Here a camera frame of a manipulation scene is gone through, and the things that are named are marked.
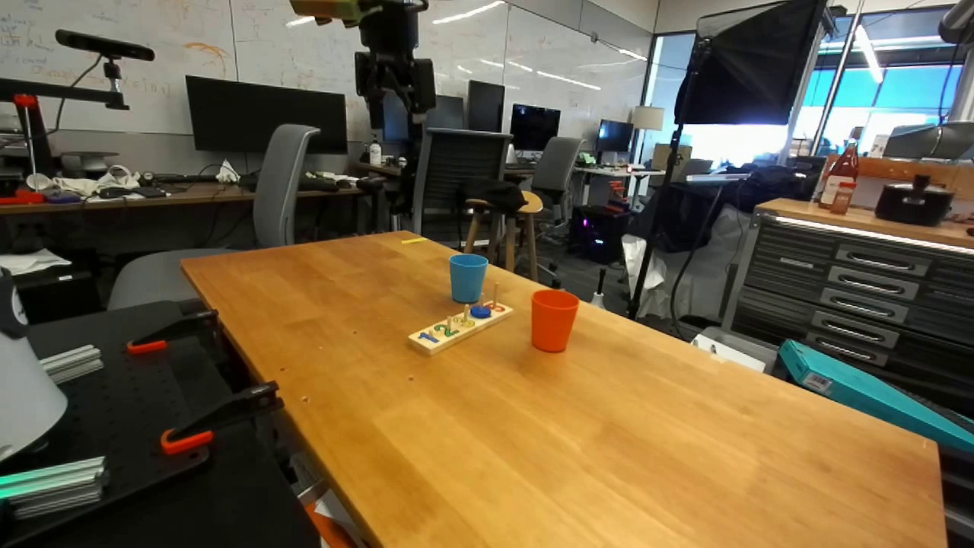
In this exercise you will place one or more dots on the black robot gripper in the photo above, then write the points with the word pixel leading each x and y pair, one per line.
pixel 391 30

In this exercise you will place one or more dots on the blue plastic cup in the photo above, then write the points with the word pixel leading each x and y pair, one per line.
pixel 466 279

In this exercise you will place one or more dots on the orange plastic cup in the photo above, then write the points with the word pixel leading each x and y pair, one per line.
pixel 554 320

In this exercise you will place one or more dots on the dark blue-lit monitor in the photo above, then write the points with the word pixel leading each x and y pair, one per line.
pixel 393 124

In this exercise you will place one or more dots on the upright dark monitor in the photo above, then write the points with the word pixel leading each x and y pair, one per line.
pixel 485 104

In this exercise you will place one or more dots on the wide black computer monitor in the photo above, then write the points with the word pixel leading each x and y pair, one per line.
pixel 265 116

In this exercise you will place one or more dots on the small black monitor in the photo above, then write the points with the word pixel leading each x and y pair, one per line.
pixel 535 127

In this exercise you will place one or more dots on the light grey office chair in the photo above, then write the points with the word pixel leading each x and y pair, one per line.
pixel 280 188

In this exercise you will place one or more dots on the small grey office chair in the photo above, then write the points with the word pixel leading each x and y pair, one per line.
pixel 554 173

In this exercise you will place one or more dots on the wooden stool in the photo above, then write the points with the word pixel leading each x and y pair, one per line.
pixel 528 218

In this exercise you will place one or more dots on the white colourful toy puzzle board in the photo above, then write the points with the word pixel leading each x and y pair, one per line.
pixel 458 327

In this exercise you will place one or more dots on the white table lamp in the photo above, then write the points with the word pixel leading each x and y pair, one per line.
pixel 646 116

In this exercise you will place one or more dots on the brown wooden office desk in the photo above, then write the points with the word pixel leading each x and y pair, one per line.
pixel 152 201

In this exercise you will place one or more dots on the black light stand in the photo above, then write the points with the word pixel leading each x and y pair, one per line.
pixel 659 218

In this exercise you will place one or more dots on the black clamp with orange tip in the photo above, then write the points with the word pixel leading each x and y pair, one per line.
pixel 171 333
pixel 217 414

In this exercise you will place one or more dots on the black softbox studio light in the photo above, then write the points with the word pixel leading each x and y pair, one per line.
pixel 750 61

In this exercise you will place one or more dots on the silver aluminium extrusion bar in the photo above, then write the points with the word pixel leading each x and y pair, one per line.
pixel 71 363

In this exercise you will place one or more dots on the white box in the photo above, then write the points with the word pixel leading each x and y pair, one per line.
pixel 731 347

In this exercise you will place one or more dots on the red bottle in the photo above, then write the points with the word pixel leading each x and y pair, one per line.
pixel 837 182

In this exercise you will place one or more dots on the grey drawer cabinet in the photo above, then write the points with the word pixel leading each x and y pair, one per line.
pixel 864 295

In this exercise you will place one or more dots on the green-lit aluminium extrusion stack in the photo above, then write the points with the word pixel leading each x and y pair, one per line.
pixel 53 484

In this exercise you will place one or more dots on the teal hard case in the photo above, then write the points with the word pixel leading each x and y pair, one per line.
pixel 871 394

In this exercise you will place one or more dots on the black stereo camera bar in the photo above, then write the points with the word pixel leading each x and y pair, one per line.
pixel 104 44

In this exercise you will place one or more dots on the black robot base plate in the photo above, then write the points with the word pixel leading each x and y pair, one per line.
pixel 132 437

